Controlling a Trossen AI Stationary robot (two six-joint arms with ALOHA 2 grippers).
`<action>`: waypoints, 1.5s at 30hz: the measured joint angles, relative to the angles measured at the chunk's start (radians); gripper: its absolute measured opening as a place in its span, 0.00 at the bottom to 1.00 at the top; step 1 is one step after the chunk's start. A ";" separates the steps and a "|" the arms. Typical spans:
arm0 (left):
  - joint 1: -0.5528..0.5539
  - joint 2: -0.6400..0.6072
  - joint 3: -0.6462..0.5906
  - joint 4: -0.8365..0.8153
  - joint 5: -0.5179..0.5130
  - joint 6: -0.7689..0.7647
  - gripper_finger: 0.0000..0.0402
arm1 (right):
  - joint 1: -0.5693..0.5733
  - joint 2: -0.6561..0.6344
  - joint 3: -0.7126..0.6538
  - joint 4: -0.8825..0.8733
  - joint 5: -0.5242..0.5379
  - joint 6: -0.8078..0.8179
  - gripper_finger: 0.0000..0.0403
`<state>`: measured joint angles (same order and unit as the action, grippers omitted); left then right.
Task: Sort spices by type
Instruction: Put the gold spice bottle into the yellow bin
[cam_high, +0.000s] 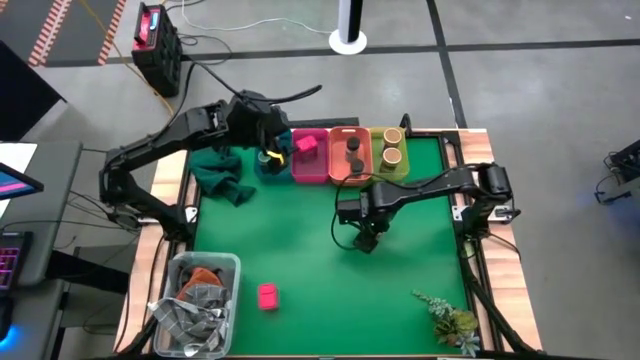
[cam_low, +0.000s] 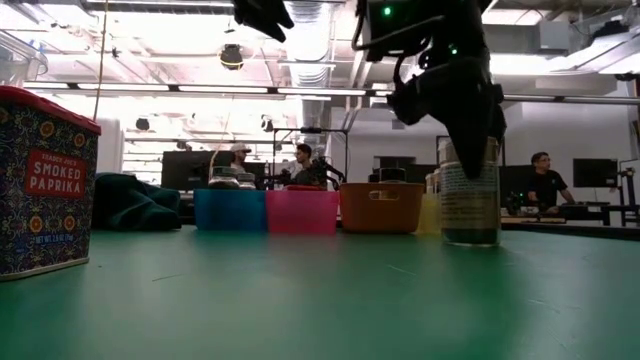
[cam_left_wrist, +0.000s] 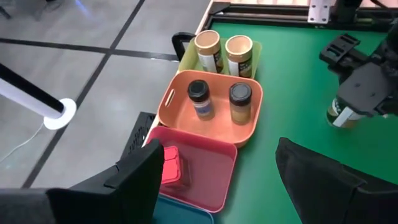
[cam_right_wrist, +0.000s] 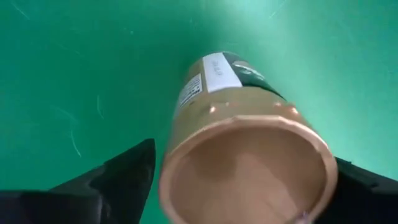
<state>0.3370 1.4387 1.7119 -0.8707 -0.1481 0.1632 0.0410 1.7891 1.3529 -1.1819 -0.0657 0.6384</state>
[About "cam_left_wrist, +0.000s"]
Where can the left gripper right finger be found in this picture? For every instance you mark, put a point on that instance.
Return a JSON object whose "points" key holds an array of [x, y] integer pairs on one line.
{"points": [[335, 193]]}

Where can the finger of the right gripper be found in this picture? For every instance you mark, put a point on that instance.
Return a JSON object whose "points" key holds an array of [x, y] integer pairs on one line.
{"points": [[390, 105], [365, 90]]}

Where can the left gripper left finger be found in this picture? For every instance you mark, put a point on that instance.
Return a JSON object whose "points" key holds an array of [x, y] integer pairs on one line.
{"points": [[130, 193]]}

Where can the furikake jar gold lid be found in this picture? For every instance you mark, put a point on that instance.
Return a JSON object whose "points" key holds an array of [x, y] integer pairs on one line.
{"points": [[339, 116], [209, 51], [239, 56]]}

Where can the small smoked paprika tin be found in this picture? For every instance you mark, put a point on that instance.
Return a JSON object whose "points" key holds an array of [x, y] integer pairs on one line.
{"points": [[172, 166]]}

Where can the black-lid jar yellow-green spice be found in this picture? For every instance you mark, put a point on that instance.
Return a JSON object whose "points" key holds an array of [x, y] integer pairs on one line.
{"points": [[240, 104]]}

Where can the black-lid jar blue label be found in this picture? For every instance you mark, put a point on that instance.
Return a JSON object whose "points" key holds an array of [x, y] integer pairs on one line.
{"points": [[201, 99]]}

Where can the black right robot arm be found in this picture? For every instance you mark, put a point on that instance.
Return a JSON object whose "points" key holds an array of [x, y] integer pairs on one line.
{"points": [[345, 9]]}

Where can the blue plastic bin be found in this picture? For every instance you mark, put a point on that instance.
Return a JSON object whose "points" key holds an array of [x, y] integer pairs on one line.
{"points": [[180, 214]]}

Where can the black perforated panel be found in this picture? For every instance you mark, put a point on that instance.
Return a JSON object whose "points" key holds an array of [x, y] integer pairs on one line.
{"points": [[138, 133]]}

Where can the green table mat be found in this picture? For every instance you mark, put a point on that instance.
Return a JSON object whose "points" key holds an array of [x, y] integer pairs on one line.
{"points": [[295, 93]]}

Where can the pink plastic bin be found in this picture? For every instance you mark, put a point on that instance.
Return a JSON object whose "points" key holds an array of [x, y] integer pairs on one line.
{"points": [[208, 174]]}

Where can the white pole round base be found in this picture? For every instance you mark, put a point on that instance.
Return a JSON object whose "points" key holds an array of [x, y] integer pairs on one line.
{"points": [[60, 115]]}

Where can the orange plastic bin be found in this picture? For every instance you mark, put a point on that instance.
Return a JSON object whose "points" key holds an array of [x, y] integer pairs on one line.
{"points": [[217, 130]]}

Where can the yellow-green plastic bin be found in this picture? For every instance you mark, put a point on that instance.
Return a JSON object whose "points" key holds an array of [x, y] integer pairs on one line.
{"points": [[190, 60]]}

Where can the silver corner bracket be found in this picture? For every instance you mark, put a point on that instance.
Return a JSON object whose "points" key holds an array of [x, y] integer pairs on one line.
{"points": [[318, 12]]}

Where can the black aluminium table frame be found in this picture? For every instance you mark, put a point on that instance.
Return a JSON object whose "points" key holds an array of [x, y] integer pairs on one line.
{"points": [[264, 14]]}

